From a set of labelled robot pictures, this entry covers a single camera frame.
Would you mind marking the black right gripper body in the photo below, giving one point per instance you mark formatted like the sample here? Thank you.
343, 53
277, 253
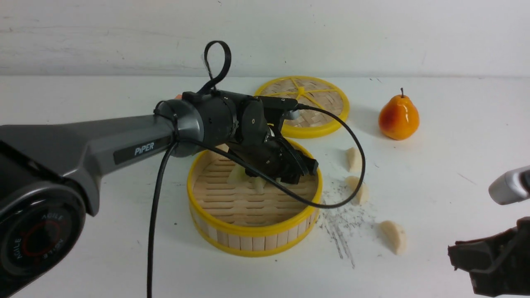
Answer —
499, 264

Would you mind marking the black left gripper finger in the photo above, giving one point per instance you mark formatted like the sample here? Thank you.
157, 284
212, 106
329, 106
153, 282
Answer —
301, 162
290, 176

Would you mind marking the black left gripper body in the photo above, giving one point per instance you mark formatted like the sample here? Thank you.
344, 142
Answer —
268, 157

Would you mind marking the greenish dumpling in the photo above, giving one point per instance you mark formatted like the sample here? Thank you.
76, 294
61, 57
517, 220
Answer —
237, 175
259, 185

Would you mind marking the white dumpling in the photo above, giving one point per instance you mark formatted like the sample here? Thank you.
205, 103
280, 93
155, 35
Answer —
354, 159
396, 235
362, 195

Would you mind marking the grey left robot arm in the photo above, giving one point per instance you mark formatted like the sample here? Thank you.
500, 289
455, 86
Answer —
51, 174

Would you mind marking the bamboo steamer tray yellow rim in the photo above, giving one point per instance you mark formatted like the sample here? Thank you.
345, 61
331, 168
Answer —
234, 219

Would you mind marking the woven bamboo steamer lid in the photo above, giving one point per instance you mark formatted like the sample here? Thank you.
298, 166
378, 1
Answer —
313, 92

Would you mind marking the orange yellow toy pear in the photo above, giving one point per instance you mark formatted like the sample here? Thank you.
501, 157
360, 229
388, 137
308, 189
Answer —
399, 118

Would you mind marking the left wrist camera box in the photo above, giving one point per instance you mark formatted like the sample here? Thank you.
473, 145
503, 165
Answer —
279, 109

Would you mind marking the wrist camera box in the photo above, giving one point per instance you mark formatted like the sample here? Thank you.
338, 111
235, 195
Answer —
512, 186
279, 109

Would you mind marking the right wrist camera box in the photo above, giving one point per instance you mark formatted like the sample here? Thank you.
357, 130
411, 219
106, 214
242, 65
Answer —
512, 186

